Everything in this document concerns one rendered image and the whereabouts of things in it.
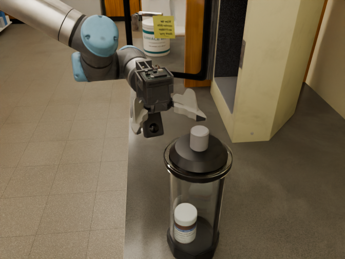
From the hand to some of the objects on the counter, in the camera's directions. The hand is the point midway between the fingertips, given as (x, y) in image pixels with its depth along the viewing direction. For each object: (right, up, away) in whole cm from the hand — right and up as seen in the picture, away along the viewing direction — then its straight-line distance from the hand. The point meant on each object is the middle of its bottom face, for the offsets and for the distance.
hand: (172, 129), depth 58 cm
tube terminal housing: (+28, +6, +43) cm, 51 cm away
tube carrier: (+4, -21, +1) cm, 22 cm away
